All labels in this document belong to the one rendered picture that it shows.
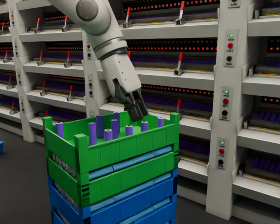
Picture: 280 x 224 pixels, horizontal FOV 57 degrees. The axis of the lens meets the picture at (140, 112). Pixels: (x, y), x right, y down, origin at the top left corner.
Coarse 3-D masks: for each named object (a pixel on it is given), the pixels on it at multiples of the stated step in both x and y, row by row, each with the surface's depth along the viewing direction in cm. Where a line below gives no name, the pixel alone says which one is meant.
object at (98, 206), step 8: (160, 176) 71; (168, 176) 73; (56, 184) 68; (144, 184) 67; (152, 184) 69; (64, 192) 65; (120, 192) 63; (128, 192) 64; (136, 192) 67; (72, 200) 61; (104, 200) 60; (112, 200) 61; (120, 200) 64; (96, 208) 58
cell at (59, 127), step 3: (57, 123) 65; (60, 123) 65; (57, 126) 65; (60, 126) 65; (63, 126) 66; (57, 129) 65; (60, 129) 65; (63, 129) 66; (57, 132) 65; (60, 132) 65; (63, 132) 66; (60, 135) 66; (63, 135) 66; (63, 138) 66
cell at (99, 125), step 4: (96, 116) 72; (100, 116) 72; (96, 120) 72; (100, 120) 72; (96, 124) 73; (100, 124) 72; (96, 128) 73; (100, 128) 73; (100, 132) 73; (100, 136) 73
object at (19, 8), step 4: (16, 0) 160; (20, 0) 162; (28, 0) 152; (32, 0) 149; (36, 0) 147; (40, 0) 145; (44, 0) 143; (16, 4) 160; (20, 4) 158; (24, 4) 156; (28, 4) 153; (32, 4) 151; (36, 4) 149; (40, 4) 147; (44, 4) 145; (48, 4) 143; (20, 8) 160; (24, 8) 157; (28, 8) 155
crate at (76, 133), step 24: (48, 120) 65; (120, 120) 82; (168, 120) 73; (48, 144) 65; (72, 144) 54; (96, 144) 54; (120, 144) 58; (144, 144) 63; (168, 144) 69; (96, 168) 55
